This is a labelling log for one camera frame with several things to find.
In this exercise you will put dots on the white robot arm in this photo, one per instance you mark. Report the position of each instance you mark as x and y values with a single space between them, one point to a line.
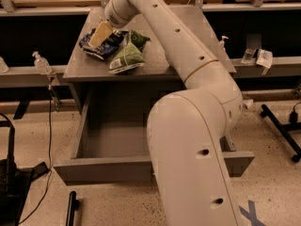
185 127

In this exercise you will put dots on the clear plastic water bottle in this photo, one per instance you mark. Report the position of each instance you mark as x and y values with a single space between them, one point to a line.
248 55

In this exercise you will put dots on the green chip bag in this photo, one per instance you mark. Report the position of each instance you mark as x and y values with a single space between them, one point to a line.
130 56

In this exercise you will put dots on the blue tape cross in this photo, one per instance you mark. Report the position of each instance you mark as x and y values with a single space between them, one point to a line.
251 214

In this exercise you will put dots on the black bar on floor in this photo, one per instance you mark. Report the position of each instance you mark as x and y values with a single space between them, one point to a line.
73 205

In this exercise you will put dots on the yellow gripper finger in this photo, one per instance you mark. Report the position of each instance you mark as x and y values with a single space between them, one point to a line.
102 32

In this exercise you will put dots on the black stand base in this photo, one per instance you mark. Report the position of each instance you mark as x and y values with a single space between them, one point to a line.
14 182

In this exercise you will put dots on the blue chip bag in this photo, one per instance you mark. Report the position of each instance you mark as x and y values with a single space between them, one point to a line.
107 48

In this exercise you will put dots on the clear sanitizer pump bottle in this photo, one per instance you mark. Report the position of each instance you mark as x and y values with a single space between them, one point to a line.
41 63

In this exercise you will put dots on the small white pump bottle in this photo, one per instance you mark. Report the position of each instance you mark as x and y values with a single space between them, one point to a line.
223 42

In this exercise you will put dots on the white paper packet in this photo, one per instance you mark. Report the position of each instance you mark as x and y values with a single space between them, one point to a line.
264 58

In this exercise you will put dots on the crumpled paper on ledge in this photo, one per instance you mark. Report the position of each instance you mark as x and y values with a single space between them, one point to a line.
248 103

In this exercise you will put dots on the open grey top drawer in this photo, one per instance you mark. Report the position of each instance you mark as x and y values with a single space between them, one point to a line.
111 145

